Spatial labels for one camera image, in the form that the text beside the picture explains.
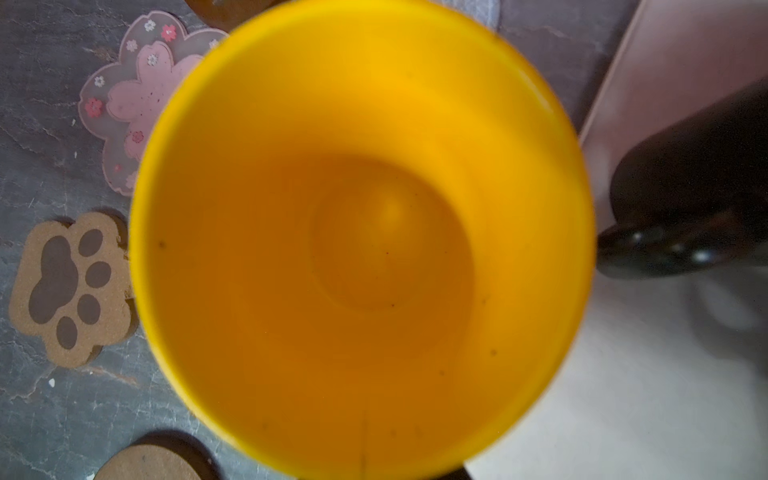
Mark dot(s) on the yellow mug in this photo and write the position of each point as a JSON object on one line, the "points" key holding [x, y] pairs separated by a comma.
{"points": [[362, 239]]}

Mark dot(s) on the grey woven round coaster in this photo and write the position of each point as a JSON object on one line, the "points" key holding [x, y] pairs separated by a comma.
{"points": [[484, 12]]}

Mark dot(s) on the dark amber round coaster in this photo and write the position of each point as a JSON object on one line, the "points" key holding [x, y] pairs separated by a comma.
{"points": [[226, 15]]}

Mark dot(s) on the pink flower coaster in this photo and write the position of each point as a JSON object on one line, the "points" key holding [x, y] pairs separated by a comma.
{"points": [[121, 102]]}

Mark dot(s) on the brown wooden round coaster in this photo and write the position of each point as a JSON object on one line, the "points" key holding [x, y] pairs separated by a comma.
{"points": [[146, 462]]}

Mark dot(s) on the black mug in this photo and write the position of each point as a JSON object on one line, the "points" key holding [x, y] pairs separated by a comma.
{"points": [[694, 195]]}

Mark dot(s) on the cork paw print coaster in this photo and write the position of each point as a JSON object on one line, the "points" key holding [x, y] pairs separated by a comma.
{"points": [[73, 288]]}

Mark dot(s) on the beige tray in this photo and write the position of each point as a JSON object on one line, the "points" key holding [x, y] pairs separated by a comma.
{"points": [[668, 377]]}

